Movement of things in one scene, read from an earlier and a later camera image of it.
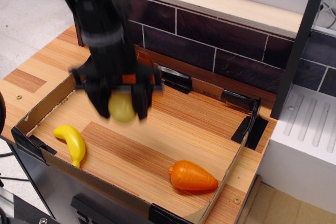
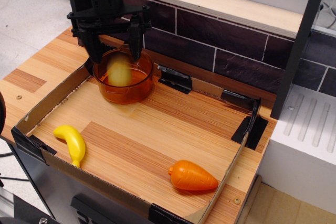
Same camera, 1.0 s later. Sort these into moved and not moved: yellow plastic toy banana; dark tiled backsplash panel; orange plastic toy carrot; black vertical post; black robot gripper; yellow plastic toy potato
Moved: yellow plastic toy potato; black robot gripper
Not moved: orange plastic toy carrot; dark tiled backsplash panel; black vertical post; yellow plastic toy banana
